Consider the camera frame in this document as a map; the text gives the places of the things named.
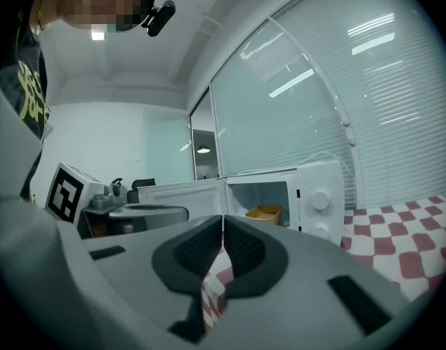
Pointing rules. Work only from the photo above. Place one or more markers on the black office chair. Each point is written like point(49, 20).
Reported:
point(141, 190)

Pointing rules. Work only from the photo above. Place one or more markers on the person's black printed shirt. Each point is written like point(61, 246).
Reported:
point(26, 86)

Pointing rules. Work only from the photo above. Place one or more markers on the person's left hand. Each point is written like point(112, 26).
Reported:
point(126, 227)

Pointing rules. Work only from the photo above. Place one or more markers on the pendant lamp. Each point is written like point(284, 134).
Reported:
point(203, 150)

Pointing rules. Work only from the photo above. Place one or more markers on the white window blinds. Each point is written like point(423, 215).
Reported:
point(317, 104)

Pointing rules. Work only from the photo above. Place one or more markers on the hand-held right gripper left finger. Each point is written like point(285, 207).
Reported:
point(117, 286)

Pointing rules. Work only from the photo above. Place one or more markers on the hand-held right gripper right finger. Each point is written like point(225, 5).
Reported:
point(317, 286)

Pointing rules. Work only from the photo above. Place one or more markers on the black head-worn camera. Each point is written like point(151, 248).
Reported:
point(159, 16)

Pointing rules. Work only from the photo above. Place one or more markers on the yellow rectangular dish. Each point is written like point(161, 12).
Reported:
point(265, 213)

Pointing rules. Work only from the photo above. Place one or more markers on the white microwave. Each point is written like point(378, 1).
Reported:
point(317, 181)

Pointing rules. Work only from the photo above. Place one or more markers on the red white checkered tablecloth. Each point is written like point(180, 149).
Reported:
point(409, 239)

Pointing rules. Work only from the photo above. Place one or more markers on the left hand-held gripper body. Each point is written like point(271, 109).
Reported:
point(66, 191)

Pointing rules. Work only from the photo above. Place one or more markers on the ceiling tube light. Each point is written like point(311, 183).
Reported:
point(98, 33)

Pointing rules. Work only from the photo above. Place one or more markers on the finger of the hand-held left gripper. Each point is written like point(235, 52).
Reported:
point(153, 215)

